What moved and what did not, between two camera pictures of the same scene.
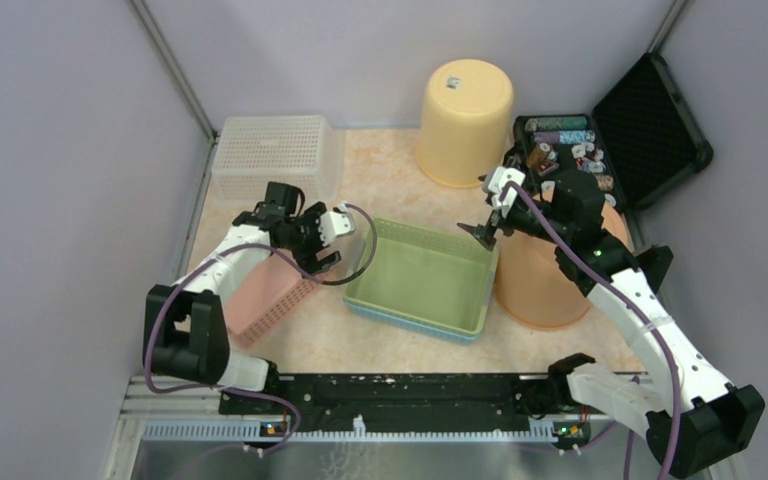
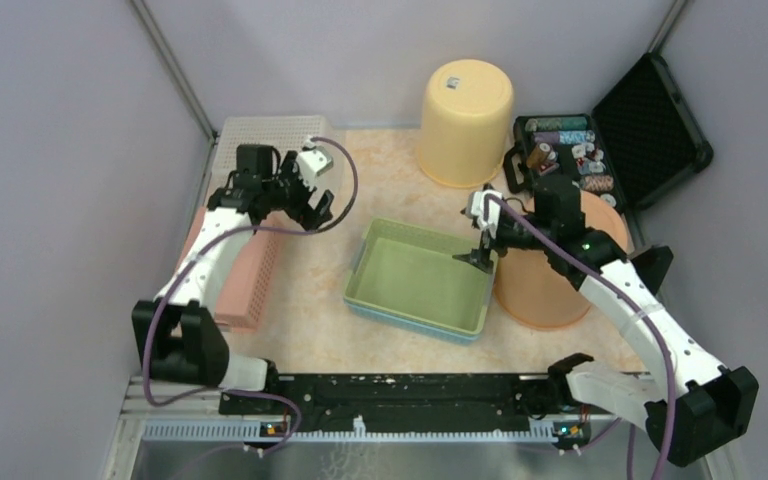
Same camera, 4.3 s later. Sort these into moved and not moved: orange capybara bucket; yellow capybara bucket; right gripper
Moved: right gripper
Not moved: orange capybara bucket; yellow capybara bucket
